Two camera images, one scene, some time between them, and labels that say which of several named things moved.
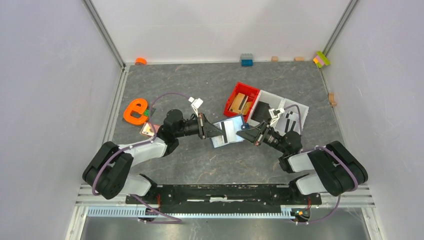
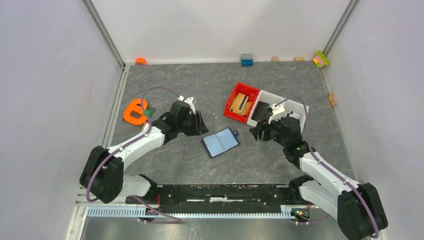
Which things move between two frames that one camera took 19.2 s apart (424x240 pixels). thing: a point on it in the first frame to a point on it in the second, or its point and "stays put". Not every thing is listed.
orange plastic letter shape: [132, 106] stays put
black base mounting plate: [224, 199] stays put
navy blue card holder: [230, 127] to [220, 142]
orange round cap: [141, 60] stays put
